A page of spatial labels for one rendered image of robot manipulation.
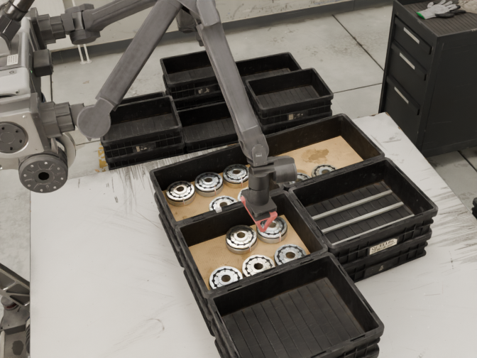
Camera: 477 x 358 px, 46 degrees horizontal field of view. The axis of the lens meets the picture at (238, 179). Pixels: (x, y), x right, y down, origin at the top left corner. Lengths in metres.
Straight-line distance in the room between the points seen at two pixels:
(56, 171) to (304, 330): 0.87
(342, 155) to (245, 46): 2.59
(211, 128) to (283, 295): 1.56
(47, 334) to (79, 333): 0.10
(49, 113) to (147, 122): 1.67
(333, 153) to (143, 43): 1.05
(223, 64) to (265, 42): 3.28
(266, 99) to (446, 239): 1.40
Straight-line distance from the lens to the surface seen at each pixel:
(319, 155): 2.20
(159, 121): 3.03
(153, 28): 1.41
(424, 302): 1.94
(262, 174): 1.47
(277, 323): 1.68
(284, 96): 3.15
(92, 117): 1.38
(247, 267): 1.76
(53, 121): 1.40
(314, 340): 1.66
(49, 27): 1.84
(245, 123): 1.44
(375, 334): 1.57
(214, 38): 1.42
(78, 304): 1.99
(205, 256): 1.85
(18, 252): 3.24
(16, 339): 2.57
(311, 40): 4.74
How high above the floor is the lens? 2.23
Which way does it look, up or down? 42 degrees down
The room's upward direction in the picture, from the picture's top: 4 degrees counter-clockwise
